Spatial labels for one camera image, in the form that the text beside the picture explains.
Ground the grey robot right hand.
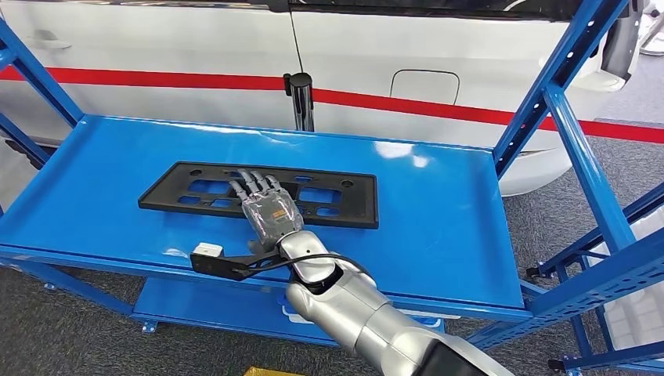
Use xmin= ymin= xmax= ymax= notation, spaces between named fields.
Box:
xmin=229 ymin=170 xmax=305 ymax=248

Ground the black plastic frame part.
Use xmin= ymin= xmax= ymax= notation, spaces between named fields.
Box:
xmin=138 ymin=161 xmax=380 ymax=230

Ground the yellow floor tape square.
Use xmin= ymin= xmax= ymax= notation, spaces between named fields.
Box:
xmin=244 ymin=366 xmax=308 ymax=376

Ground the white car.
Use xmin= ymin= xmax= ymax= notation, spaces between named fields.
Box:
xmin=0 ymin=0 xmax=664 ymax=198

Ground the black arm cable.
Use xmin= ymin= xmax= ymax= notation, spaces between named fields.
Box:
xmin=236 ymin=252 xmax=372 ymax=277

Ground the right wrist camera pale box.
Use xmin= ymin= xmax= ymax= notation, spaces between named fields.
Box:
xmin=190 ymin=242 xmax=282 ymax=282

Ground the chrome black stanchion post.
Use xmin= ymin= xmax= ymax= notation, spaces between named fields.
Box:
xmin=282 ymin=72 xmax=316 ymax=132

